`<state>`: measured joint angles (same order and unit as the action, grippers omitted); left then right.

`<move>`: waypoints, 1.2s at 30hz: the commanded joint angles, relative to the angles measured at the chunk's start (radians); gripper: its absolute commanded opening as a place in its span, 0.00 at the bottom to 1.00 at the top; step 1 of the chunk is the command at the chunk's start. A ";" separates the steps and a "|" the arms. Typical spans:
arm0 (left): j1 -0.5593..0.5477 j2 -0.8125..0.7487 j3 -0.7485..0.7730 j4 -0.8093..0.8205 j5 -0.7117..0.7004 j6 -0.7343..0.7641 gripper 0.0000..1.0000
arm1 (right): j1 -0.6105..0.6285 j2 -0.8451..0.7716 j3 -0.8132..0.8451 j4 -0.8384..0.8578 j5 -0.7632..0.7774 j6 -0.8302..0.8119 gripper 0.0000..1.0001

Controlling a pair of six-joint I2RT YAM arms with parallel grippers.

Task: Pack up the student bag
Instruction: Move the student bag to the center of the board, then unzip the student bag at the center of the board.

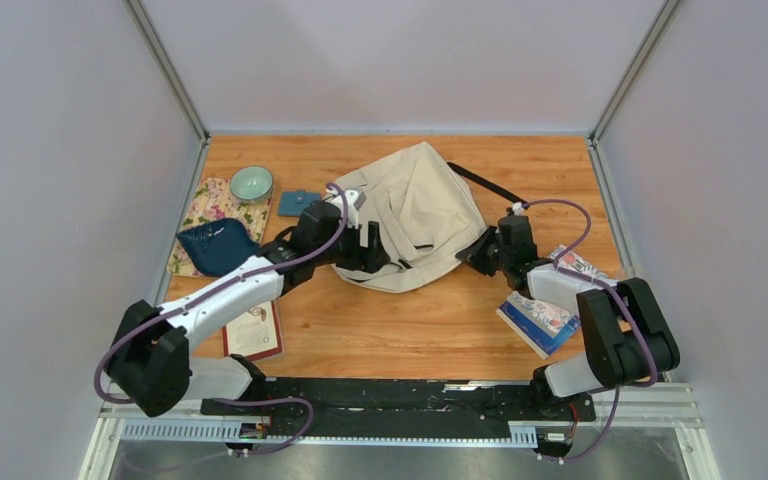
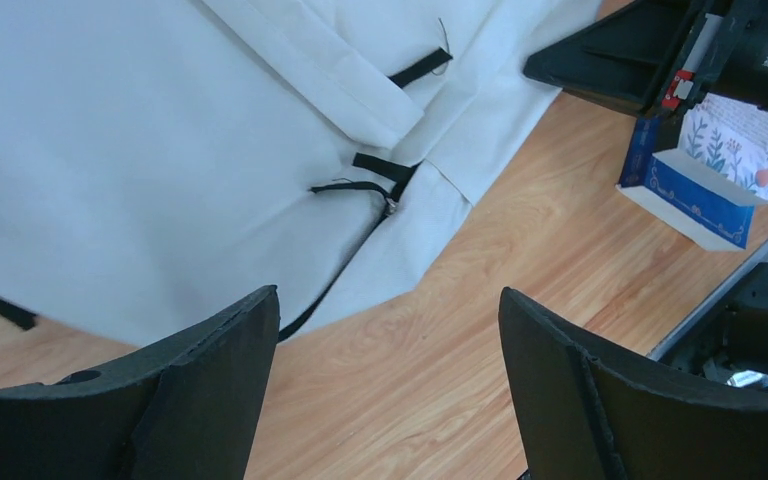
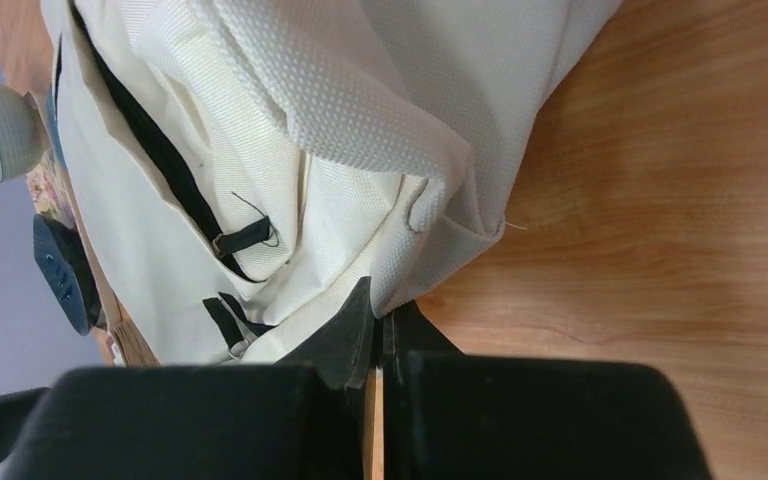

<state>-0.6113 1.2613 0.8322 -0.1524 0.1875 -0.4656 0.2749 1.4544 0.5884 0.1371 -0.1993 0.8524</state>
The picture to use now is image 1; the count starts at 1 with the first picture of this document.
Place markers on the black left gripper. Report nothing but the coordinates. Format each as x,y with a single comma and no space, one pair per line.
372,258

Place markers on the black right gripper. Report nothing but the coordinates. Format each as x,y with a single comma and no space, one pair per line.
473,253

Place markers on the beige canvas backpack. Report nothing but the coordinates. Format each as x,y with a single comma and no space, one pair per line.
426,212

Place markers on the floral cover book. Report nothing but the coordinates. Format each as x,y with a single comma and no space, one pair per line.
572,261

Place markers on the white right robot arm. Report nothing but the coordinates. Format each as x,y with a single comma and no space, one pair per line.
626,338

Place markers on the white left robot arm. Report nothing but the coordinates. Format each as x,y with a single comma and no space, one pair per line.
151,363

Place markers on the small blue wallet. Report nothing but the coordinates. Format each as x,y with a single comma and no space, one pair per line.
293,203

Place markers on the blue cover book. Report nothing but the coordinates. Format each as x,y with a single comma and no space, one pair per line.
541,325

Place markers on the red bordered book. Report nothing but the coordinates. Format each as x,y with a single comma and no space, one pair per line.
256,334

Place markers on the pale green ceramic bowl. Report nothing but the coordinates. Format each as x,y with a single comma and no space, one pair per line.
252,184

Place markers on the dark blue leaf dish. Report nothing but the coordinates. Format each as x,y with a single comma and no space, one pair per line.
218,247

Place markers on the floral cloth placemat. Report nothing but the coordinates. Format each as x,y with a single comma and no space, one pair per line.
213,200

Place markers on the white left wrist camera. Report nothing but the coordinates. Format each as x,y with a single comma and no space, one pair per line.
348,201

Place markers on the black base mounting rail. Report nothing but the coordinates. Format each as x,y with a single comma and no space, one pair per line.
403,410

